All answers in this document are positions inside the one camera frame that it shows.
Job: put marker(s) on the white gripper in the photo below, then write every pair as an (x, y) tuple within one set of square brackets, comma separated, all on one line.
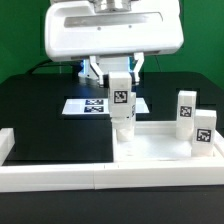
[(73, 29)]

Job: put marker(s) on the white square tabletop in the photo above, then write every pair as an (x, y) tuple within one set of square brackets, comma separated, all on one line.
[(156, 141)]

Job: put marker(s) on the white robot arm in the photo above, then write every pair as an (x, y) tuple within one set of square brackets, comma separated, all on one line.
[(109, 64)]

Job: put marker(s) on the white sheet with tags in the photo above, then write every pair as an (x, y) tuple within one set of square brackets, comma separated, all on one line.
[(101, 106)]

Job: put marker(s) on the white left barrier wall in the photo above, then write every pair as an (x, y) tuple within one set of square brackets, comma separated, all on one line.
[(7, 142)]

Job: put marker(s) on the white barrier wall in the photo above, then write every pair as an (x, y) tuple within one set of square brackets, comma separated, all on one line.
[(111, 175), (7, 142)]

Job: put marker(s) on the white front barrier wall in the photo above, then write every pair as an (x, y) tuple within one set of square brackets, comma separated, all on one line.
[(111, 175)]

